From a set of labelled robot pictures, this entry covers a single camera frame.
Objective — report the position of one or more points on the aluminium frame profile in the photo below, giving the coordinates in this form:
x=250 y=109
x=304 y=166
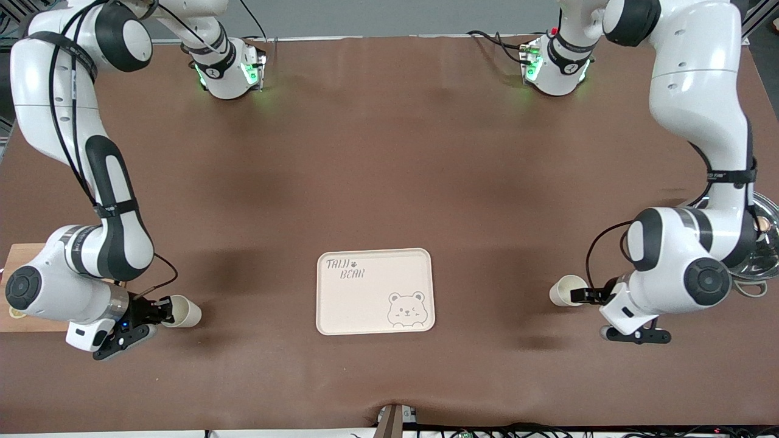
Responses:
x=758 y=18
x=15 y=12

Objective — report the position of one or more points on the metal table edge bracket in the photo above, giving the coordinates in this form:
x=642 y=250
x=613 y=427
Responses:
x=394 y=420

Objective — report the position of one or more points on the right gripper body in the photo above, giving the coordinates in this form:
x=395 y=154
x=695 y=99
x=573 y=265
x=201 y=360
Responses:
x=139 y=312

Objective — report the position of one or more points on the white IKEA cup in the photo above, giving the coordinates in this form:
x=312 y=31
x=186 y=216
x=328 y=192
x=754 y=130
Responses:
x=187 y=311
x=560 y=291

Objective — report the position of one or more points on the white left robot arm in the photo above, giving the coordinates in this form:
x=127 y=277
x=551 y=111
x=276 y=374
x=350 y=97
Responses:
x=694 y=73

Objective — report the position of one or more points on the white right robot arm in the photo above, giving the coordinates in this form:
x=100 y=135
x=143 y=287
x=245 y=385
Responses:
x=42 y=91

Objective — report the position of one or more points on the cream bear print tray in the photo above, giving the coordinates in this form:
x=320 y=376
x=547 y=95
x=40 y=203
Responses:
x=359 y=316

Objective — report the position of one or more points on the lemon slice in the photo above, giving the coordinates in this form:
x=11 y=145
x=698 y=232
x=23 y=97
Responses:
x=15 y=314

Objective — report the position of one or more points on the bamboo cutting board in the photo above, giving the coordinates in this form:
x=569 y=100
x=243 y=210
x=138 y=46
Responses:
x=21 y=258

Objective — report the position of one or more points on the glass pot lid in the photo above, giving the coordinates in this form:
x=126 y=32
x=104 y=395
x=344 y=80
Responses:
x=768 y=255

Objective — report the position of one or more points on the brown table cover mat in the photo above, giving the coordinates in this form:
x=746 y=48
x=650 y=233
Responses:
x=389 y=182

